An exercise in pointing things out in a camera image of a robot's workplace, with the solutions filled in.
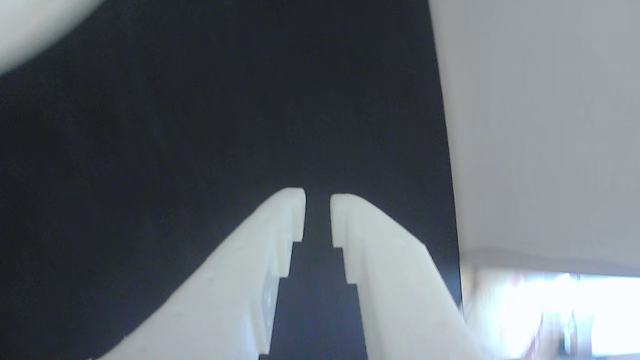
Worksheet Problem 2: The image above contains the black desk mat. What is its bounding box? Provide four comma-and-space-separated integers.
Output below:
0, 0, 464, 360

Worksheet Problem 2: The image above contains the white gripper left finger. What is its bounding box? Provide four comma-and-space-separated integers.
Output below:
97, 187, 307, 360

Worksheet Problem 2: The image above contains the white round plate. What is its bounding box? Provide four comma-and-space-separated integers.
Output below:
0, 0, 104, 77

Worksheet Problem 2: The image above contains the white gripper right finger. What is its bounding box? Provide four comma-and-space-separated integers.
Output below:
330, 193, 489, 360

